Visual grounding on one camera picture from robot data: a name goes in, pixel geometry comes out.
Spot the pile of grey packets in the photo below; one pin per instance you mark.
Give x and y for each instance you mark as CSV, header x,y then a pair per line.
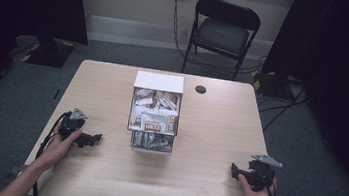
x,y
152,141

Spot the white box of snack packets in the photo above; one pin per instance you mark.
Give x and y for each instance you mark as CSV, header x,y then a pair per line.
x,y
159,82

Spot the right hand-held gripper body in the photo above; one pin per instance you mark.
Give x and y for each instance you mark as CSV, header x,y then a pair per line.
x,y
264,171

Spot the clear large drawer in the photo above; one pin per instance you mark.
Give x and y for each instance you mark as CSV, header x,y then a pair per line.
x,y
131,119

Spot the person's left hand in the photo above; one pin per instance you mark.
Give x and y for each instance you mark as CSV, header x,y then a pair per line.
x,y
59,147

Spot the pile of white brown packets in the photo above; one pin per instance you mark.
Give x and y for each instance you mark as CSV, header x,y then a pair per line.
x,y
155,116

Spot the black folding chair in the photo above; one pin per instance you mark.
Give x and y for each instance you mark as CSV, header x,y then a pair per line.
x,y
222,35

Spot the black stand base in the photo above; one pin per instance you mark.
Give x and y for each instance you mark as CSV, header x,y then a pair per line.
x,y
270,84
50,52

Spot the clear small drawer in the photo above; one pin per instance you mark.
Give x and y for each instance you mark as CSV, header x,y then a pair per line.
x,y
151,150

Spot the black table grommet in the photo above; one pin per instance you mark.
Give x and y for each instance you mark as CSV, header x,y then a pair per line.
x,y
200,89

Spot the dark curtain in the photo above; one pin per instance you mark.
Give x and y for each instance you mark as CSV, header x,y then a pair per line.
x,y
12,7
344,65

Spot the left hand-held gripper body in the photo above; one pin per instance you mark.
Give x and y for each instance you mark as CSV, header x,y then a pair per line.
x,y
70,125

